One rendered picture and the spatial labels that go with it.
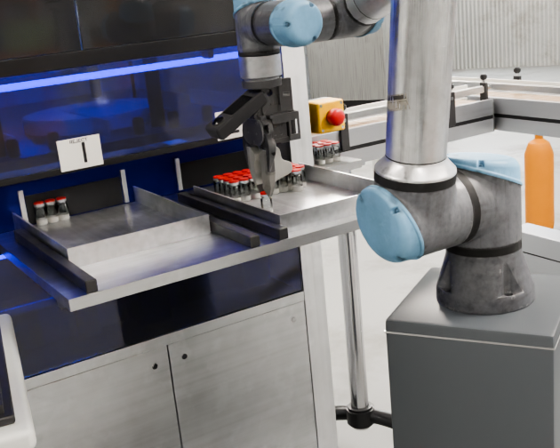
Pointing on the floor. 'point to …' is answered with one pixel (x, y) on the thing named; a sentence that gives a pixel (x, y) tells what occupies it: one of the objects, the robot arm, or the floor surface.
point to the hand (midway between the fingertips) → (262, 189)
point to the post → (311, 263)
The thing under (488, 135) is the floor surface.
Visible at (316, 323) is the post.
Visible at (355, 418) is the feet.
